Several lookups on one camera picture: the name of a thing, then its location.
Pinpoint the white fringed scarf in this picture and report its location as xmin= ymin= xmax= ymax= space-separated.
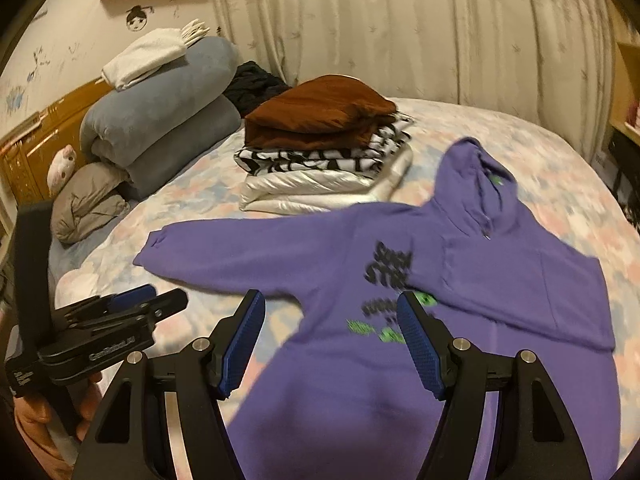
xmin=101 ymin=19 xmax=211 ymax=92

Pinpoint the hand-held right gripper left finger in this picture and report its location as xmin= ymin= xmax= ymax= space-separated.
xmin=70 ymin=289 xmax=267 ymax=480

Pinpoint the dark knitted cloth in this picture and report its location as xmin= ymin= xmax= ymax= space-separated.
xmin=223 ymin=61 xmax=292 ymax=117

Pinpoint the black case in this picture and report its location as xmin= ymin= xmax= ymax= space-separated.
xmin=602 ymin=130 xmax=640 ymax=221

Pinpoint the beige puffy pillow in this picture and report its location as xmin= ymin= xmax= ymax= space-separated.
xmin=51 ymin=162 xmax=132 ymax=245

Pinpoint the floral bed sheet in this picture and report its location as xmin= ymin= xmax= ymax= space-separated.
xmin=47 ymin=97 xmax=640 ymax=480

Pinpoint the person's left hand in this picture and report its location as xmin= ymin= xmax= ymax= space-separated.
xmin=12 ymin=371 xmax=103 ymax=480

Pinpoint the white satin puffy jacket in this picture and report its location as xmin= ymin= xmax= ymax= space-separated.
xmin=239 ymin=147 xmax=415 ymax=213

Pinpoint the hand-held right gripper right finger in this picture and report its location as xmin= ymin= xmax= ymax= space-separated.
xmin=396 ymin=290 xmax=608 ymax=480

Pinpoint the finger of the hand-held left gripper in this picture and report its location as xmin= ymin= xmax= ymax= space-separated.
xmin=66 ymin=284 xmax=158 ymax=323
xmin=75 ymin=289 xmax=189 ymax=336

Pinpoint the wooden bookshelf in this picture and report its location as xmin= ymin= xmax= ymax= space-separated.
xmin=607 ymin=42 xmax=640 ymax=146

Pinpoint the grey folded blanket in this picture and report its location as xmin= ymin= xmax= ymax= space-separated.
xmin=80 ymin=36 xmax=244 ymax=200

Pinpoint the purple printed hoodie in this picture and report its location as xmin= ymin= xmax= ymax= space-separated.
xmin=133 ymin=136 xmax=617 ymax=480

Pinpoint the black and white patterned garment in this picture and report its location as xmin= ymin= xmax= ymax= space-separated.
xmin=235 ymin=112 xmax=416 ymax=178

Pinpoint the doll face wall sticker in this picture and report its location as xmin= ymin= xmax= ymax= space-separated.
xmin=125 ymin=4 xmax=155 ymax=32

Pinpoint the wooden headboard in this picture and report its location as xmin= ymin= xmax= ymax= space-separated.
xmin=0 ymin=77 xmax=116 ymax=233

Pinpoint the cream patterned curtain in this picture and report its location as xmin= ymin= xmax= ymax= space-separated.
xmin=207 ymin=0 xmax=618 ymax=133

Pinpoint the brown folded garment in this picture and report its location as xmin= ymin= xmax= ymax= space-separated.
xmin=244 ymin=74 xmax=398 ymax=150

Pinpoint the white and pink plush toy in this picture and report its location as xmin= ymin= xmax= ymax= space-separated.
xmin=47 ymin=144 xmax=78 ymax=196

